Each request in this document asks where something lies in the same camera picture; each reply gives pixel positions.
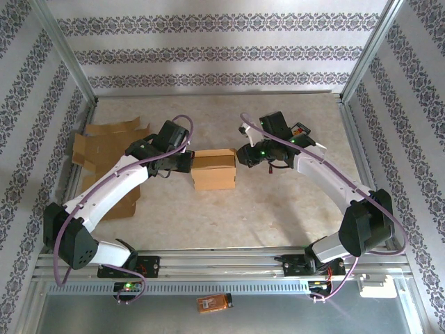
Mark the aluminium mounting rail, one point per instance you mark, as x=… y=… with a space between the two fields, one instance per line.
x=226 y=264

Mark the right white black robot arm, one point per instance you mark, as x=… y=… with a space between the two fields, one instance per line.
x=330 y=184

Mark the right small circuit board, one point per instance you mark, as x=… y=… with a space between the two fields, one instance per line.
x=320 y=284

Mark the right aluminium frame post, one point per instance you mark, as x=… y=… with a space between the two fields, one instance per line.
x=371 y=48

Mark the right aluminium side rail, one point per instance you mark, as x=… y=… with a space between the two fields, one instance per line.
x=354 y=139

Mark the left aluminium side rail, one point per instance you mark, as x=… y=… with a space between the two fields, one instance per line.
x=89 y=111

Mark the white square clock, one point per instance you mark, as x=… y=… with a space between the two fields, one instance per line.
x=320 y=147

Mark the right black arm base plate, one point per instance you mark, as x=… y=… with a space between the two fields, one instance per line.
x=292 y=268

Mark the aluminium side rail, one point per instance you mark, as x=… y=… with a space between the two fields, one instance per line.
x=354 y=139
x=89 y=111

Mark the aluminium rail along wall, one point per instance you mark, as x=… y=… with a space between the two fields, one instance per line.
x=174 y=94

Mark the grey metal sheet panel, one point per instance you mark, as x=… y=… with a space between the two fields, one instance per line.
x=278 y=316

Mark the left aluminium frame post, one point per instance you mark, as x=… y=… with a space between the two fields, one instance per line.
x=64 y=48

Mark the small circuit board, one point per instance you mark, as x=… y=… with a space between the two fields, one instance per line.
x=128 y=287
x=320 y=284

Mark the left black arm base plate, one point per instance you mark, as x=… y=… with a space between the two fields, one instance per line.
x=153 y=266

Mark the brown cardboard box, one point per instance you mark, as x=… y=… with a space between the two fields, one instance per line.
x=213 y=172
x=101 y=139

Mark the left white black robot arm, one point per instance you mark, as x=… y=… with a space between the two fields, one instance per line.
x=111 y=188

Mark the orange device on rail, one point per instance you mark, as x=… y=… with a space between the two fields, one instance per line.
x=213 y=304

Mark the left small circuit board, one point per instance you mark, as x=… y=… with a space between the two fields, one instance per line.
x=128 y=287

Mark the aluminium frame post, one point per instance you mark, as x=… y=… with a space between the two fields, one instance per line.
x=64 y=48
x=371 y=48

